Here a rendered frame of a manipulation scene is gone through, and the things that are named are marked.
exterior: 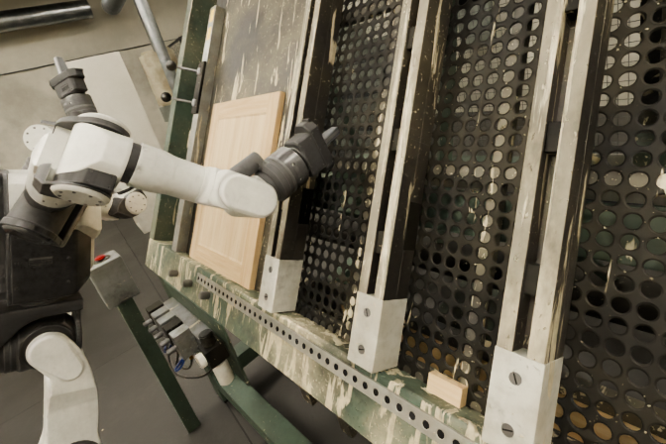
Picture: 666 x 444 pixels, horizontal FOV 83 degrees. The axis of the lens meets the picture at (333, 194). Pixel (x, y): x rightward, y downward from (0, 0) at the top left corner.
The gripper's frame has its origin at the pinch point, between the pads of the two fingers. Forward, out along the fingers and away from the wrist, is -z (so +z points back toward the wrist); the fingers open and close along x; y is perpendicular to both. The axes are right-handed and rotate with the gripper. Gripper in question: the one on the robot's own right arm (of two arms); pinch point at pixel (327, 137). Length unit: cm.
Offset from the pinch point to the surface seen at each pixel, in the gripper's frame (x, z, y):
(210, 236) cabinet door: -26, 19, 57
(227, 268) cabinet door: -31, 25, 42
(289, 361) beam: -37, 34, 1
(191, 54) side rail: 25, -30, 103
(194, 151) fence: -4, 0, 79
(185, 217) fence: -23, 18, 79
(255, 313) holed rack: -32.3, 31.1, 17.2
